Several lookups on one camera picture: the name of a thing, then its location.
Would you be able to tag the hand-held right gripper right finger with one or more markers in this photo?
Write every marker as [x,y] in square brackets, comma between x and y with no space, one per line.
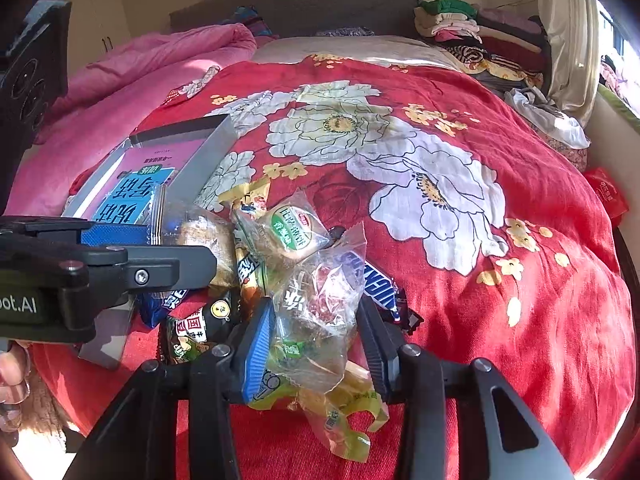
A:
[374,355]

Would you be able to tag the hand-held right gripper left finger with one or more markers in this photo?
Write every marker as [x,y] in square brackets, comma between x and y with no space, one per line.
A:
[256,355]

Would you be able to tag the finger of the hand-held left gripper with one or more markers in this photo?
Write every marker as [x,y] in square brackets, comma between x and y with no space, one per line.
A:
[165,269]
[117,235]

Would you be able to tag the blue snack packet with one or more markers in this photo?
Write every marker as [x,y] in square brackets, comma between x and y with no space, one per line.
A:
[155,306]

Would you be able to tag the clear packet with brown bun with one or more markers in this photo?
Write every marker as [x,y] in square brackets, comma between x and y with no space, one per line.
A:
[200,230]

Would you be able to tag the clear packet with red sweets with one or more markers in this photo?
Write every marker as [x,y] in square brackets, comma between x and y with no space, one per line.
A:
[320,310]

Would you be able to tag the grey box with pink lining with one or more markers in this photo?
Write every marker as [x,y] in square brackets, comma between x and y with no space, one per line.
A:
[150,160]

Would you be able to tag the person's left hand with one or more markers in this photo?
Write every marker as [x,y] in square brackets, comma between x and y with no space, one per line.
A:
[12,380]

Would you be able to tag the dark cartoon snack packet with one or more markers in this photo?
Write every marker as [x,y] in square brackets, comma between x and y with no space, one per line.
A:
[200,332]

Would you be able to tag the brown chocolate bar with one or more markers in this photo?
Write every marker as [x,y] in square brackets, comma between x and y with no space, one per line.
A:
[382,285]

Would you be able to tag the red floral blanket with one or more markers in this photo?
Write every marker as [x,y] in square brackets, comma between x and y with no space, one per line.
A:
[450,310]

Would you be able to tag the beige shaggy rug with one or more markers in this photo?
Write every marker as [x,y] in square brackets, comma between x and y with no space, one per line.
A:
[47,405]

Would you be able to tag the long yellow snack packet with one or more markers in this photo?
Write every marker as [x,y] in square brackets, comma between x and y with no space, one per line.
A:
[250,195]

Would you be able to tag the clear pastry packet green label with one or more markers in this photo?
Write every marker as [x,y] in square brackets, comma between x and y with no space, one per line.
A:
[287,232]

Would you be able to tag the pink blanket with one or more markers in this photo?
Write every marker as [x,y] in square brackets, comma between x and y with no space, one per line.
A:
[125,70]

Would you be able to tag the cream wardrobe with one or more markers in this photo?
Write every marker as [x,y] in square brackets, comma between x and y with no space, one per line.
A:
[95,10]

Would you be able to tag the blue striped pillow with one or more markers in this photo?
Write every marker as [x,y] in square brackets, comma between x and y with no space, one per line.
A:
[247,19]

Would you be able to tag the red bag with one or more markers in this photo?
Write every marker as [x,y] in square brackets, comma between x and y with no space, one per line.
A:
[606,195]

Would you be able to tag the beige bed sheet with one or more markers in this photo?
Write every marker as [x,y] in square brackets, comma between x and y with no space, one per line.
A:
[350,50]

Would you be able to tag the dark patterned cloth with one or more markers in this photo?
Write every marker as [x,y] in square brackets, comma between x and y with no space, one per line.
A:
[345,32]

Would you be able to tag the white crumpled cloth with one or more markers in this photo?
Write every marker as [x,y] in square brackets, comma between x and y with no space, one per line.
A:
[550,112]

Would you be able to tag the grey headboard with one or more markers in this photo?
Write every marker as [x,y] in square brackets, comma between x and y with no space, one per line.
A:
[310,5]

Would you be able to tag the pile of folded clothes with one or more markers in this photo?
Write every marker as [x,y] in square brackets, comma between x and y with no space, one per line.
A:
[480,35]

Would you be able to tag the cream curtain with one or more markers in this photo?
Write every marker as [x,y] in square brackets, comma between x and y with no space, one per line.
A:
[567,35]

